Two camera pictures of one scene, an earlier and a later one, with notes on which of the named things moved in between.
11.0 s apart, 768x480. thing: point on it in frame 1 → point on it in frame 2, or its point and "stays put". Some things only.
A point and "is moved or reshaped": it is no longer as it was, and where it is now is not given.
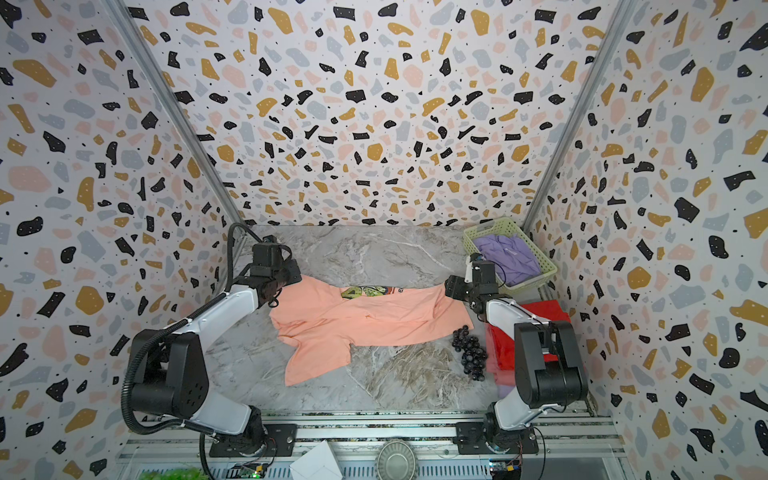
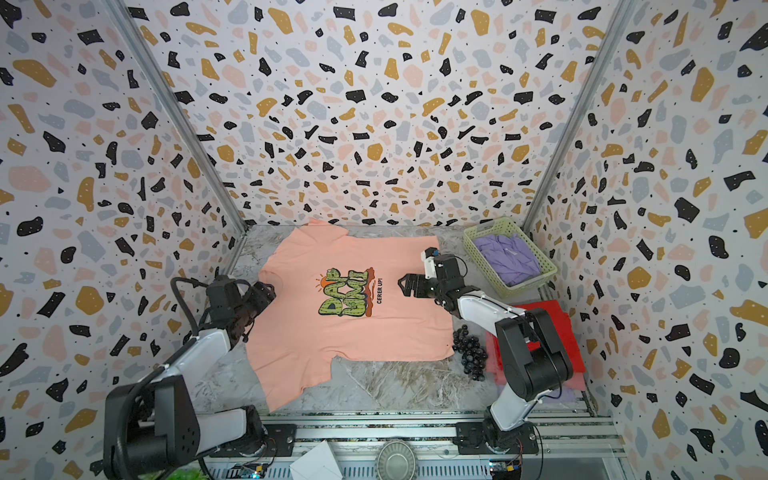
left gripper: x=289 y=265 → x=260 y=295
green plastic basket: x=520 y=263 stays put
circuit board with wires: x=249 y=470 stays put
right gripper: x=454 y=288 → x=421 y=285
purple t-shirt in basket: x=512 y=255 stays put
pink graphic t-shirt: x=321 y=322 is moved or reshaped
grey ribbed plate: x=397 y=460 stays put
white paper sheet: x=318 y=463 stays put
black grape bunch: x=473 y=353 stays put
